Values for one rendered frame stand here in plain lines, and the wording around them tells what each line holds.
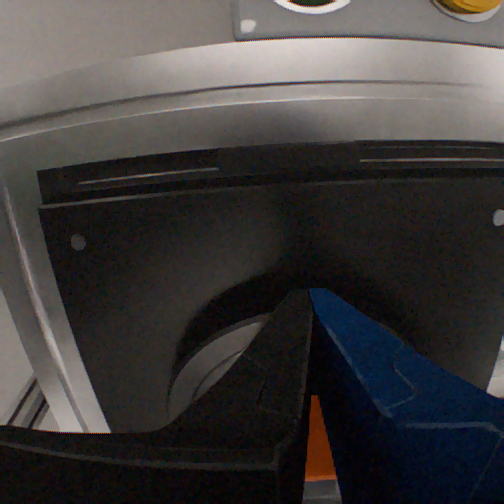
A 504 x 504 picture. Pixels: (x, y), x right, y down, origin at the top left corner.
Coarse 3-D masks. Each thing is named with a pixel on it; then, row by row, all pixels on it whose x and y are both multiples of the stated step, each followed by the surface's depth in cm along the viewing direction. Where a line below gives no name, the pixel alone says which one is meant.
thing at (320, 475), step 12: (312, 384) 13; (312, 396) 11; (312, 408) 10; (312, 420) 9; (312, 432) 9; (324, 432) 9; (312, 444) 9; (324, 444) 9; (312, 456) 9; (324, 456) 9; (312, 468) 9; (324, 468) 9; (312, 480) 10; (324, 480) 11; (312, 492) 11; (324, 492) 11
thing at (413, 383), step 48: (336, 336) 7; (384, 336) 7; (336, 384) 7; (384, 384) 5; (432, 384) 5; (336, 432) 7; (384, 432) 4; (432, 432) 3; (480, 432) 2; (384, 480) 4; (432, 480) 3; (480, 480) 2
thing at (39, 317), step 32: (0, 192) 19; (32, 192) 18; (0, 224) 19; (32, 224) 19; (0, 256) 20; (32, 256) 20; (32, 288) 21; (32, 320) 22; (64, 320) 21; (32, 352) 23; (64, 352) 22; (64, 384) 24; (64, 416) 25; (96, 416) 24
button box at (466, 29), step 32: (256, 0) 15; (288, 0) 15; (352, 0) 15; (384, 0) 15; (416, 0) 15; (256, 32) 15; (288, 32) 15; (320, 32) 15; (352, 32) 15; (384, 32) 15; (416, 32) 15; (448, 32) 15; (480, 32) 15
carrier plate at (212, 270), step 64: (128, 192) 18; (192, 192) 17; (256, 192) 17; (320, 192) 17; (384, 192) 17; (448, 192) 17; (64, 256) 19; (128, 256) 19; (192, 256) 18; (256, 256) 18; (320, 256) 18; (384, 256) 18; (448, 256) 18; (128, 320) 20; (192, 320) 20; (448, 320) 20; (128, 384) 22
